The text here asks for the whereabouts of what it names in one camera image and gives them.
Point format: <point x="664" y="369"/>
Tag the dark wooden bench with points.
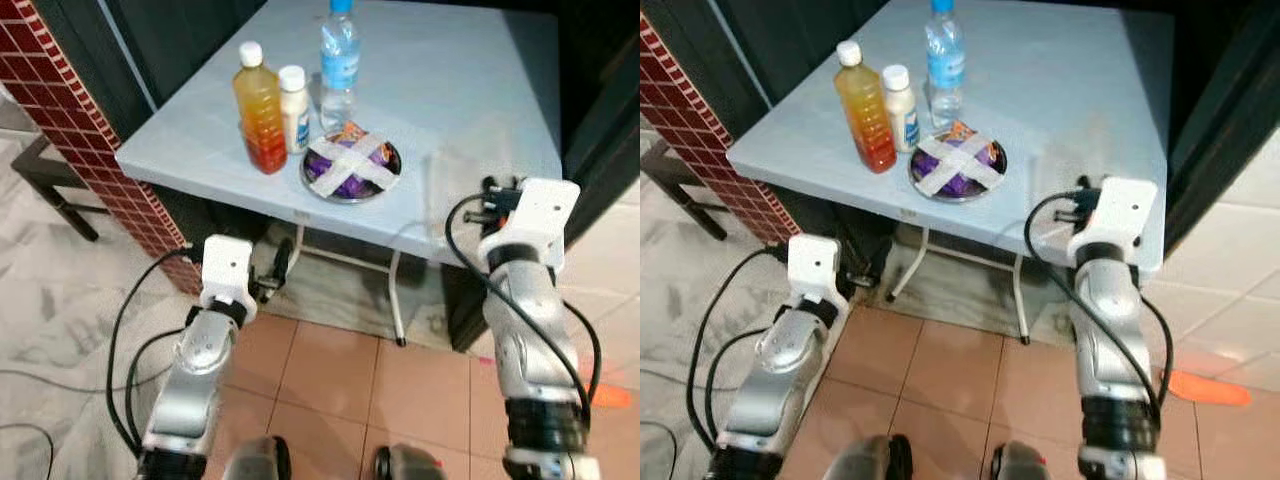
<point x="45" y="170"/>
<point x="670" y="175"/>

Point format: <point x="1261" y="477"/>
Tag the red tiled pillar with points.
<point x="700" y="120"/>
<point x="80" y="110"/>

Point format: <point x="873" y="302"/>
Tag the orange juice bottle white cap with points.
<point x="260" y="115"/>
<point x="868" y="115"/>

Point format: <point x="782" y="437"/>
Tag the grey robot leg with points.
<point x="408" y="465"/>
<point x="1020" y="465"/>
<point x="872" y="462"/>
<point x="258" y="462"/>

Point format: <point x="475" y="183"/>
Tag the small white plastic bottle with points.
<point x="900" y="110"/>
<point x="294" y="115"/>

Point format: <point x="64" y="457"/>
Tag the dark wooden door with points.
<point x="1220" y="90"/>
<point x="600" y="90"/>

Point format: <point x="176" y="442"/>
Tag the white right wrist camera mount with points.
<point x="540" y="215"/>
<point x="1125" y="215"/>

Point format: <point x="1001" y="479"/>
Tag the grey left robot leg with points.
<point x="872" y="462"/>
<point x="258" y="462"/>

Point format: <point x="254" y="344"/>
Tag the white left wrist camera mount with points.
<point x="812" y="268"/>
<point x="225" y="268"/>

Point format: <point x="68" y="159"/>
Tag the clear water bottle blue label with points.
<point x="339" y="65"/>
<point x="945" y="60"/>

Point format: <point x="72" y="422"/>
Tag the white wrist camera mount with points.
<point x="540" y="215"/>
<point x="812" y="268"/>
<point x="225" y="268"/>
<point x="1125" y="215"/>

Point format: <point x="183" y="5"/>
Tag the light blue folding table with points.
<point x="1070" y="110"/>
<point x="460" y="110"/>

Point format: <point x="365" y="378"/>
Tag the white tape strip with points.
<point x="978" y="148"/>
<point x="372" y="148"/>
<point x="335" y="158"/>
<point x="940" y="157"/>

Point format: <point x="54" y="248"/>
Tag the purple snack packet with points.
<point x="958" y="186"/>
<point x="350" y="186"/>

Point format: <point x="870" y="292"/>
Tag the grey right robot leg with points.
<point x="1020" y="465"/>
<point x="408" y="465"/>

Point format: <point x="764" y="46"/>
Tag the orange floor marker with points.
<point x="1208" y="388"/>

